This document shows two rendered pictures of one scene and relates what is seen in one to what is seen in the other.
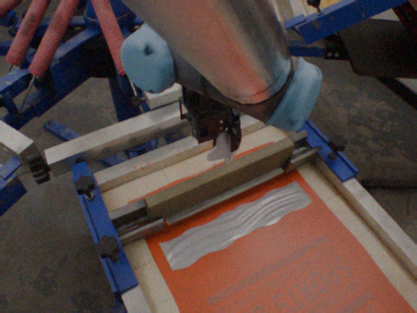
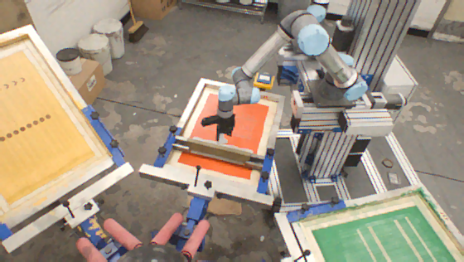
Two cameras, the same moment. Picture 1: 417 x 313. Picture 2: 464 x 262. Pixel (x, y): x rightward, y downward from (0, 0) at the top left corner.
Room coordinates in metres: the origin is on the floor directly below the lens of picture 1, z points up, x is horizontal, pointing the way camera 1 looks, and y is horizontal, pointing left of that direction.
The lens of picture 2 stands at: (1.36, 0.76, 2.48)
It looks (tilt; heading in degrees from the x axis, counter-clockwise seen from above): 46 degrees down; 219
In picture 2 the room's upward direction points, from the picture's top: 5 degrees clockwise
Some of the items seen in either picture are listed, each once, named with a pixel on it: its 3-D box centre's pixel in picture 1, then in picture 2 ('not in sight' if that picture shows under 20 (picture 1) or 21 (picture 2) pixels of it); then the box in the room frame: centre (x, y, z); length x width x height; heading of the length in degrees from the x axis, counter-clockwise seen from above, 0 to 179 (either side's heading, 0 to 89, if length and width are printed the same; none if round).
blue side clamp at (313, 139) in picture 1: (309, 142); (168, 147); (0.62, -0.27, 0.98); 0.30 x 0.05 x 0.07; 28
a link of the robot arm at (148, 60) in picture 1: (180, 50); (246, 94); (0.36, 0.03, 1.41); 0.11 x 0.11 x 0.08; 55
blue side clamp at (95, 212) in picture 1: (103, 231); (266, 172); (0.35, 0.22, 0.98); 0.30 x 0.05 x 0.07; 28
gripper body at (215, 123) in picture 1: (210, 100); (225, 122); (0.45, -0.01, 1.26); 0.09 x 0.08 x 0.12; 119
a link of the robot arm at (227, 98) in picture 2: not in sight; (226, 98); (0.45, -0.01, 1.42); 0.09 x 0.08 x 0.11; 145
